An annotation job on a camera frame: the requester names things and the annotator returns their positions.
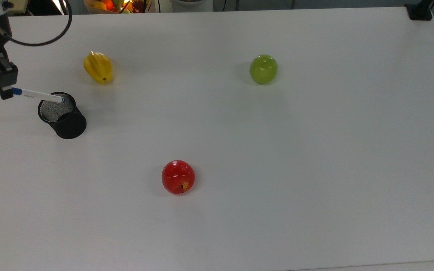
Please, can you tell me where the yellow starfruit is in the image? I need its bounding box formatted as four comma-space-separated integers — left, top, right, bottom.
83, 51, 113, 85

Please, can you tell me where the green apple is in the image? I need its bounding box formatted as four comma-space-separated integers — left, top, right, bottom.
249, 54, 278, 85

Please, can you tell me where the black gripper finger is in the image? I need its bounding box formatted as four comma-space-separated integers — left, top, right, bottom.
0, 62, 19, 88
0, 77, 14, 100

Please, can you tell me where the beige box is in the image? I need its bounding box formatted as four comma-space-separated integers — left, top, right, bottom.
8, 0, 30, 15

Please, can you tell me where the black mesh pen holder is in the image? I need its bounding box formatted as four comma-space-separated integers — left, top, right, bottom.
37, 92, 87, 140

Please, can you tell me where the red apple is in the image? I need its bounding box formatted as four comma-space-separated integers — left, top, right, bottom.
161, 160, 196, 195

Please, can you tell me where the black looped gripper cable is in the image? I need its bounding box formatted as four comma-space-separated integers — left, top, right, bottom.
0, 0, 73, 47

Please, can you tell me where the black table clamp mount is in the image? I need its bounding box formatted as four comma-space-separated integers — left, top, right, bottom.
405, 0, 434, 21

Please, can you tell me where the white marker pen blue cap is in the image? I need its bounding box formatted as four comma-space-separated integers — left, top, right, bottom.
12, 87, 66, 104

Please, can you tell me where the beige fruit basket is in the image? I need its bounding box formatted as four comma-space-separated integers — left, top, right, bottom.
83, 0, 153, 15

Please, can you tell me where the dark chair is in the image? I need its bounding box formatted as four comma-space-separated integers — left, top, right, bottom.
29, 0, 68, 16

